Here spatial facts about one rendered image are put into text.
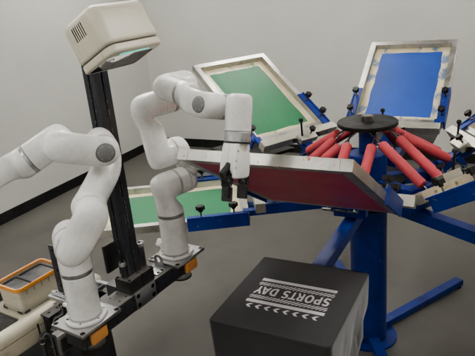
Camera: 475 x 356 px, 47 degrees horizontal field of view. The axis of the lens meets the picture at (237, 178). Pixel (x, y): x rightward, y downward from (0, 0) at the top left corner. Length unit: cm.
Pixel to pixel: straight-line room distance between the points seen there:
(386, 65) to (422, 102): 46
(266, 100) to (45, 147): 235
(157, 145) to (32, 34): 436
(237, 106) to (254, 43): 522
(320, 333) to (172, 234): 61
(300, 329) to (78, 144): 95
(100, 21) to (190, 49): 566
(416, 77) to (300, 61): 282
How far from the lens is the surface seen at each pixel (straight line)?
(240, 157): 148
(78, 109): 652
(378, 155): 289
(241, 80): 373
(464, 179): 257
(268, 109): 356
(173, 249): 197
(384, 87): 382
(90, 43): 151
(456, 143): 310
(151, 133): 186
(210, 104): 150
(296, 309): 198
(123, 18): 154
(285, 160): 161
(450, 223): 267
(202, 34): 700
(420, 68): 392
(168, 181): 187
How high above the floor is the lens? 205
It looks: 20 degrees down
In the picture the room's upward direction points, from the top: 5 degrees counter-clockwise
